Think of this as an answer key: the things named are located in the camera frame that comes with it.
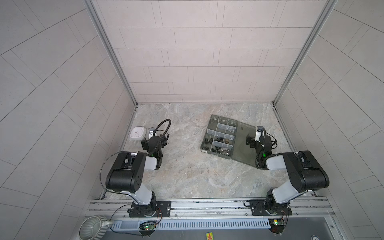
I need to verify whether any green compartment organizer box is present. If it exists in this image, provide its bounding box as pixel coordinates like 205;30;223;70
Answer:
201;115;257;167

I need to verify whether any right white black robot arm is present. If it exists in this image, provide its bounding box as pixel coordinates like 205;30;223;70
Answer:
246;127;330;216

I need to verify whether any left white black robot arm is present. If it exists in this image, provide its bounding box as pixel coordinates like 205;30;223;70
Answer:
101;119;172;218

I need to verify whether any white round container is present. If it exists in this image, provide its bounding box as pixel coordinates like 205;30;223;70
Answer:
130;126;147;141

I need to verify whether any right controller board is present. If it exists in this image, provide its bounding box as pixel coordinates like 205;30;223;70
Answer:
268;219;286;234

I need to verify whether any controller board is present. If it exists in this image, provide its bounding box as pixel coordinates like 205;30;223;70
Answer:
139;221;157;236
268;219;286;234

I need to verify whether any left controller board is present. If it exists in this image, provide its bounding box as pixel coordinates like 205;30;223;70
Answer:
139;221;157;236

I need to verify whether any grey ribbed bowl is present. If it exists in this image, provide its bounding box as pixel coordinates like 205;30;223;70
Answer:
79;215;114;240

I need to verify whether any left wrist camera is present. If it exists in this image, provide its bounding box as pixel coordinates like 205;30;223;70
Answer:
148;127;155;139

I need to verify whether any aluminium mounting rail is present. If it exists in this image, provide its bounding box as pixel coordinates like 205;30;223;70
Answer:
85;196;335;218

